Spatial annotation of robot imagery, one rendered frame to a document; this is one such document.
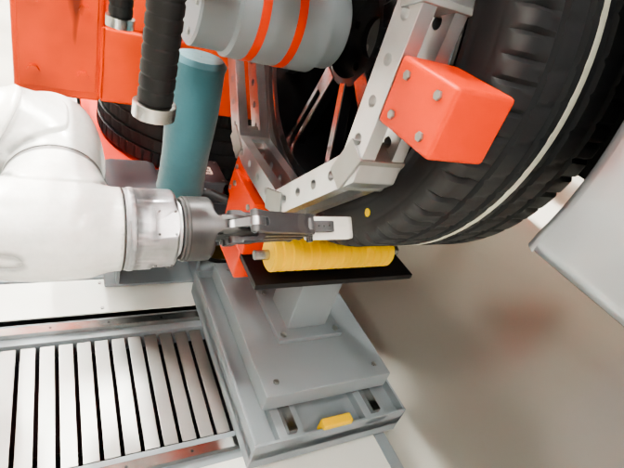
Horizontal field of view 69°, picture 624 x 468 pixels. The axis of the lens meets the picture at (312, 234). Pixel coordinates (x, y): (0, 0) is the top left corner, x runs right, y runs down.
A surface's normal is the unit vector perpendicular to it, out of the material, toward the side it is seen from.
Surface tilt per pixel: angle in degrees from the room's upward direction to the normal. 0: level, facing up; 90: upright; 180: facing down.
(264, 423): 0
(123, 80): 90
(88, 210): 35
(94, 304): 0
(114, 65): 90
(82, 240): 66
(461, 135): 90
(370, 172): 90
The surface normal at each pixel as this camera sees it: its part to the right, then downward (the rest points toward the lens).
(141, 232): 0.49, 0.12
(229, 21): 0.33, 0.74
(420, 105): -0.87, 0.01
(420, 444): 0.29, -0.80
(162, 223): 0.48, -0.15
